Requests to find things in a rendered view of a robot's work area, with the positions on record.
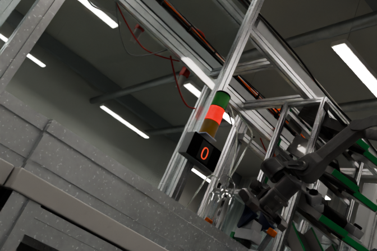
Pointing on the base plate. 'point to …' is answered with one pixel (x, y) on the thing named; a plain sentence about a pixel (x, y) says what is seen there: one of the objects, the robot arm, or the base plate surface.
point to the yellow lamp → (209, 126)
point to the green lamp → (221, 100)
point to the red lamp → (215, 113)
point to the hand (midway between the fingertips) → (251, 222)
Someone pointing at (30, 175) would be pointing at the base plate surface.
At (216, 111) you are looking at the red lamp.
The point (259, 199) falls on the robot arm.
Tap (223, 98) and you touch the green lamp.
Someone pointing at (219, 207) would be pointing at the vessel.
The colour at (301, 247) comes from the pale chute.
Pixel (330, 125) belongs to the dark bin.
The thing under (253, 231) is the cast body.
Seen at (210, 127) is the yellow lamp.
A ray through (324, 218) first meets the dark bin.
